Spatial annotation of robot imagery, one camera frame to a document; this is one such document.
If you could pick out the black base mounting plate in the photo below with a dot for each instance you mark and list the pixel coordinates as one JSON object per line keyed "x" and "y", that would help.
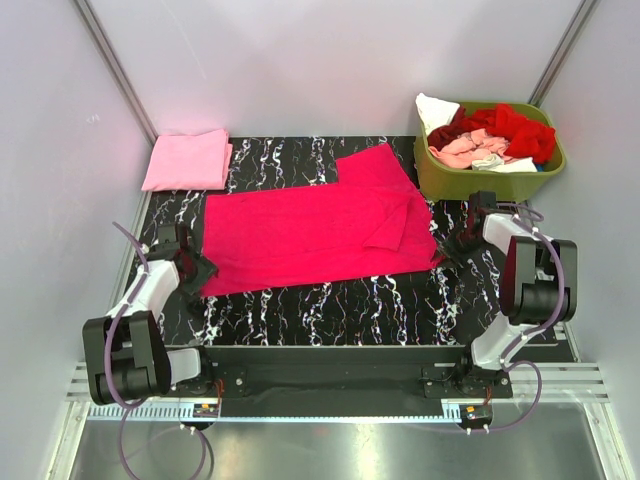
{"x": 333, "y": 406}

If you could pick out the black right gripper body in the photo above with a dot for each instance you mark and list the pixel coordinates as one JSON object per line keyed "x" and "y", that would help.
{"x": 460, "y": 245}

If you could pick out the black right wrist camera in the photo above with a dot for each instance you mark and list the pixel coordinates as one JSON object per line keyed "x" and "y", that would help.
{"x": 481, "y": 204}

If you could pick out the dark red garment in basket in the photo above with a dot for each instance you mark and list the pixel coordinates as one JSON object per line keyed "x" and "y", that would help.
{"x": 445, "y": 134}

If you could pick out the folded pink t shirt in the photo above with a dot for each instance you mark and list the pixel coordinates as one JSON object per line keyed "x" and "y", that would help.
{"x": 189, "y": 162}

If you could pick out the left aluminium corner post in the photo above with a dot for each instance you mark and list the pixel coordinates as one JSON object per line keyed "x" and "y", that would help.
{"x": 104, "y": 46}

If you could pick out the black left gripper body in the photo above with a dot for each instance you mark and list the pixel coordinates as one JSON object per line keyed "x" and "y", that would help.
{"x": 201, "y": 271}

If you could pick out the right aluminium corner post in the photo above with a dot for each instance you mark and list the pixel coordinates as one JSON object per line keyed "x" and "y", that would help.
{"x": 562, "y": 51}

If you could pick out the aluminium corner post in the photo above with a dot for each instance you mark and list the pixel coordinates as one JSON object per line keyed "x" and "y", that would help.
{"x": 104, "y": 46}
{"x": 562, "y": 51}

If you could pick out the olive green plastic basket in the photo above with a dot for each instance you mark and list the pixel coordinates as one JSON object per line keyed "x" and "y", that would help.
{"x": 512, "y": 179}

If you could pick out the white cloth in basket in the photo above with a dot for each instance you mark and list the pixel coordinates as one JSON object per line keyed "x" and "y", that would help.
{"x": 434, "y": 112}

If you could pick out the magenta t shirt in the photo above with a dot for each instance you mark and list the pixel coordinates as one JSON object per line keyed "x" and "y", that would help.
{"x": 373, "y": 221}

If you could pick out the black marbled table mat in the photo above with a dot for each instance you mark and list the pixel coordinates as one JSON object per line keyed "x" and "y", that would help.
{"x": 438, "y": 307}

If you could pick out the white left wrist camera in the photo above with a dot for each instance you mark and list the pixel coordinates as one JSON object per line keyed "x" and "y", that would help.
{"x": 172, "y": 241}

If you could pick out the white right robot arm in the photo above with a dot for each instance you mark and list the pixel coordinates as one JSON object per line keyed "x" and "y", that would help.
{"x": 538, "y": 284}

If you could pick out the peach garment in basket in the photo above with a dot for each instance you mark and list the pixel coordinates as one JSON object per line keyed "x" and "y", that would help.
{"x": 461, "y": 152}

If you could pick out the aluminium frame rail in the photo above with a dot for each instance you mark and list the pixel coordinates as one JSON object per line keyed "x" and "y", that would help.
{"x": 554, "y": 382}

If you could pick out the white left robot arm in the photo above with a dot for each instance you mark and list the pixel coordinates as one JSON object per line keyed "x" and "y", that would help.
{"x": 126, "y": 358}

